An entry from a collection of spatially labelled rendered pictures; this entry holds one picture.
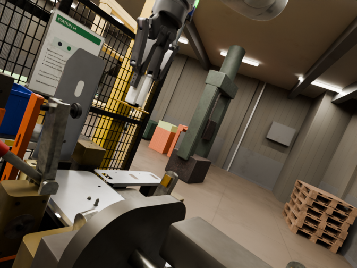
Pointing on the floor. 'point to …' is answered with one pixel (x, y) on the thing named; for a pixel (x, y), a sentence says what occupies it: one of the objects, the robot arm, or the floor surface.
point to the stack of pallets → (319, 215)
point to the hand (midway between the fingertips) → (138, 90)
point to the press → (206, 120)
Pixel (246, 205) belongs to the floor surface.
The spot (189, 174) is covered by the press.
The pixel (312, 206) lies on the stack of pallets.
